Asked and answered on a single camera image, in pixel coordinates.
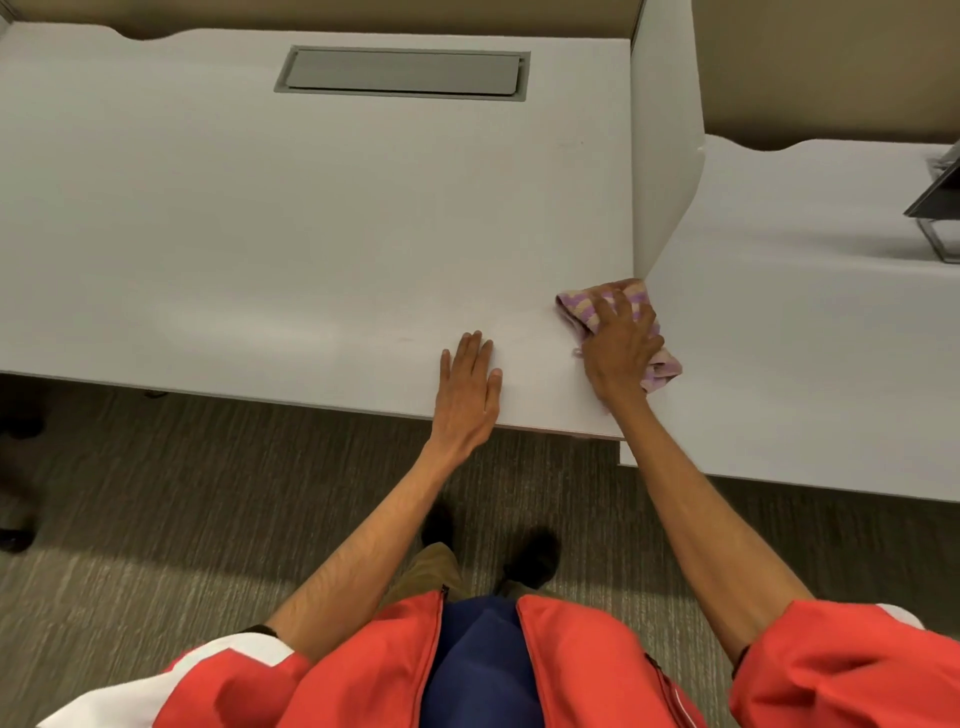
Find person's left hand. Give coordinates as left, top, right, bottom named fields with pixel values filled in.
left=431, top=329, right=504, bottom=467

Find person's right hand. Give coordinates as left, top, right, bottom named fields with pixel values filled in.
left=578, top=287, right=667, bottom=411

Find pink striped cloth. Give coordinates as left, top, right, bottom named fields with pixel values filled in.
left=554, top=277, right=684, bottom=395

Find person's right forearm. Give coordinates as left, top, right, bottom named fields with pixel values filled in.
left=605, top=393, right=815, bottom=665

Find person's left forearm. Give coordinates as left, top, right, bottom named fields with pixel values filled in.
left=266, top=438, right=470, bottom=665

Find black shoe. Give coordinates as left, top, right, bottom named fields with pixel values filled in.
left=421, top=502, right=455, bottom=549
left=503, top=528, right=562, bottom=590

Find neighbouring white desk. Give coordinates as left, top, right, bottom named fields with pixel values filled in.
left=618, top=134, right=960, bottom=504

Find khaki trousers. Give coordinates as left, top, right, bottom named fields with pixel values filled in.
left=382, top=543, right=556, bottom=609

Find white desk divider panel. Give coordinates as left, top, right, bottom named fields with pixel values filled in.
left=629, top=0, right=708, bottom=279

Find navy blue shirt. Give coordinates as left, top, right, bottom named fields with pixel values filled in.
left=419, top=596, right=545, bottom=728

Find red and white jacket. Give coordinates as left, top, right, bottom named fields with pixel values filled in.
left=37, top=590, right=960, bottom=728

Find grey monitor stand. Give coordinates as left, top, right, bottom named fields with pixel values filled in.
left=916, top=217, right=960, bottom=265

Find beige partition panel with sign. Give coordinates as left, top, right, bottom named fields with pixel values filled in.
left=689, top=0, right=960, bottom=151

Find black monitor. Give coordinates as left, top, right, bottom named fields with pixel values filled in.
left=903, top=153, right=960, bottom=223

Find wide beige partition panel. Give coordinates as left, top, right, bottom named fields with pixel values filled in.
left=0, top=0, right=646, bottom=43

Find grey cable tray cover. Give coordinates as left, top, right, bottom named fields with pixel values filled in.
left=273, top=44, right=532, bottom=103

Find open grey cable flap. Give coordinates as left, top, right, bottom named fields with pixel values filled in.
left=926, top=138, right=960, bottom=180

